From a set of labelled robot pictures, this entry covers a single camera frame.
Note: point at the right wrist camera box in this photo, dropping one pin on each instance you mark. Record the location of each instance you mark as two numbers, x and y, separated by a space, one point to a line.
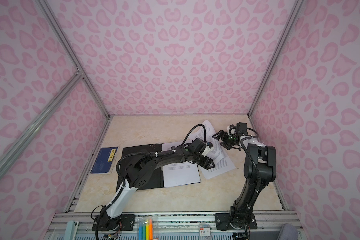
240 129

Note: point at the light green tool handle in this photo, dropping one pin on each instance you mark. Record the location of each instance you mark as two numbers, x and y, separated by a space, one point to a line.
71 230

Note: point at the text sheet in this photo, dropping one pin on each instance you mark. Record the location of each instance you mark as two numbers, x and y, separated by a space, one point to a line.
222 161
180 174

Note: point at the aluminium frame corner post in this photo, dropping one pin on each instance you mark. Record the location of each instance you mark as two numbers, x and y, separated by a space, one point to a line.
297 8
67 46

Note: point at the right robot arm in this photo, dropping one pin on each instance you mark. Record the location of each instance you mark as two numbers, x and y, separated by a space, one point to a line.
259 170

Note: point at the aluminium frame corner post left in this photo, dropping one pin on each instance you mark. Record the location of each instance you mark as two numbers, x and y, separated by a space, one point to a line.
67 46

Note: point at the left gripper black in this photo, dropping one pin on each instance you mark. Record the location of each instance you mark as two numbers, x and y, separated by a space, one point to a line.
206 161

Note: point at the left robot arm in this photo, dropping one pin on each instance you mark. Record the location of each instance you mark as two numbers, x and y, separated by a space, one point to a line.
109 218

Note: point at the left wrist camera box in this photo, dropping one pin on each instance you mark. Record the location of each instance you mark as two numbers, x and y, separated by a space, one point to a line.
200 147

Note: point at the aluminium diagonal frame bar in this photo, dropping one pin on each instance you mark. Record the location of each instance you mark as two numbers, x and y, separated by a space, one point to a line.
17 148

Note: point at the grey cloth at corner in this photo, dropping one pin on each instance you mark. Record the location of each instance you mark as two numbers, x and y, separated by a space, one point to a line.
288 232

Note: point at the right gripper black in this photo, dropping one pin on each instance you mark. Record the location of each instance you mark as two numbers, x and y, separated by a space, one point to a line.
222 133

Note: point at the box of coloured markers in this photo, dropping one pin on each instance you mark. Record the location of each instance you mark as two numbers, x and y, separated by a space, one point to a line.
146 227

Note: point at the blue paperback book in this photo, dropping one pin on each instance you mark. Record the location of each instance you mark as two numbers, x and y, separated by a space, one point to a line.
104 160

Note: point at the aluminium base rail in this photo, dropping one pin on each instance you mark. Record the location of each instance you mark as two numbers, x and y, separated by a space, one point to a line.
177 226

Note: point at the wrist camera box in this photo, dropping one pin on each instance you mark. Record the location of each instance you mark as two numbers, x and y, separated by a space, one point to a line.
240 129
200 147

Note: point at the aluminium frame corner post right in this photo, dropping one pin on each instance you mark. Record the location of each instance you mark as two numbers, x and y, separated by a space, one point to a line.
297 8

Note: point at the orange and black folder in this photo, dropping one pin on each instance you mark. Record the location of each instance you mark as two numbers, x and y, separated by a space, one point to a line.
141 166

